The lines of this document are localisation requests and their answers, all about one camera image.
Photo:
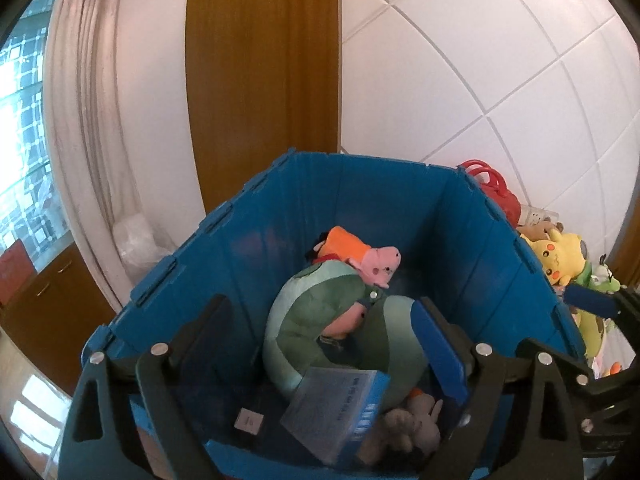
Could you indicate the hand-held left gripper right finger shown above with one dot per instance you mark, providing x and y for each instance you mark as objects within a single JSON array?
[{"x": 437, "y": 350}]

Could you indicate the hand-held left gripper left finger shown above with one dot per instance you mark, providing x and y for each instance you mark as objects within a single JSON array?
[{"x": 207, "y": 335}]

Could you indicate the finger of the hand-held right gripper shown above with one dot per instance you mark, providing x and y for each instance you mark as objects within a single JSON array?
[
  {"x": 590, "y": 301},
  {"x": 560, "y": 360}
]

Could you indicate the off-white plush toy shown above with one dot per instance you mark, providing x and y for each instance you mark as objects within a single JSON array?
[{"x": 410, "y": 430}]

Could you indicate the small grey box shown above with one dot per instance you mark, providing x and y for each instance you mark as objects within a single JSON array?
[{"x": 249, "y": 420}]

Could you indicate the large green plush toy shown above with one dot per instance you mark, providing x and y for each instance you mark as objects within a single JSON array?
[{"x": 305, "y": 320}]

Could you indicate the blue plastic crate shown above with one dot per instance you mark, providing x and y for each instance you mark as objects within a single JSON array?
[{"x": 450, "y": 240}]

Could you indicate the blue cardboard box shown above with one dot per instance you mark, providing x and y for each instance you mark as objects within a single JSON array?
[{"x": 330, "y": 410}]

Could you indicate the pig plush with orange dress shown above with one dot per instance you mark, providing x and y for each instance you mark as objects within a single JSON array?
[{"x": 350, "y": 245}]

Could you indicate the yellow green plush toy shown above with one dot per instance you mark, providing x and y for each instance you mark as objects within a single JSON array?
[{"x": 590, "y": 335}]

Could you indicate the small orange toy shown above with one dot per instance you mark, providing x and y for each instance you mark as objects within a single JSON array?
[{"x": 615, "y": 369}]

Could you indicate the brown plush toy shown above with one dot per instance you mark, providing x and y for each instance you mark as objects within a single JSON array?
[{"x": 537, "y": 230}]

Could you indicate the clear plastic bag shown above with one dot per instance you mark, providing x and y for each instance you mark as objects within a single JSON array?
[{"x": 137, "y": 245}]

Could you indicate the red handbag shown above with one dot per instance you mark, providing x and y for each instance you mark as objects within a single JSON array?
[{"x": 502, "y": 195}]

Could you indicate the brown wooden cabinet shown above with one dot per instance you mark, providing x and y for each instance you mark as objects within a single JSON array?
[{"x": 55, "y": 310}]

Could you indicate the red paper bag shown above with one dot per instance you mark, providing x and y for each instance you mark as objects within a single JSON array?
[{"x": 15, "y": 272}]

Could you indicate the pale pink curtain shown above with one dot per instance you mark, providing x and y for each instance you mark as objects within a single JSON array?
[{"x": 100, "y": 110}]

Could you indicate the window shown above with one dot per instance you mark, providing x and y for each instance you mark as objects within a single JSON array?
[{"x": 25, "y": 135}]

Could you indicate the white wall socket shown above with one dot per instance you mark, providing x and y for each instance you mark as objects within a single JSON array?
[{"x": 535, "y": 214}]

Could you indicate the wooden wall panel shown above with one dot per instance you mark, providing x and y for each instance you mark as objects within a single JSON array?
[{"x": 260, "y": 60}]

